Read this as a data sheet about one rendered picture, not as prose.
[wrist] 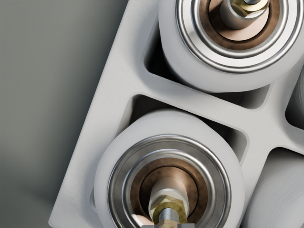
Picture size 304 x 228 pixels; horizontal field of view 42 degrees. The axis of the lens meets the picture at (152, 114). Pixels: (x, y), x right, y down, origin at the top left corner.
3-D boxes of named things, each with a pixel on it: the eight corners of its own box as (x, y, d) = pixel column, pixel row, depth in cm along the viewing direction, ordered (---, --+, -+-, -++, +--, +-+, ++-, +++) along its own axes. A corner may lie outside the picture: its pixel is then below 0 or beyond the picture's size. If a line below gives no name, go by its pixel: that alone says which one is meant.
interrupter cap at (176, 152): (85, 209, 25) (82, 213, 24) (151, 109, 24) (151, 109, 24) (185, 277, 25) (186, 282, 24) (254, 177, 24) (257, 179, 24)
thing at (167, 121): (106, 163, 43) (61, 215, 25) (156, 89, 42) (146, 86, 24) (181, 213, 43) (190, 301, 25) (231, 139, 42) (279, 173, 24)
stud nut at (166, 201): (172, 188, 21) (172, 192, 20) (193, 212, 21) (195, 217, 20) (144, 212, 21) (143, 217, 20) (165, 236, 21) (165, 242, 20)
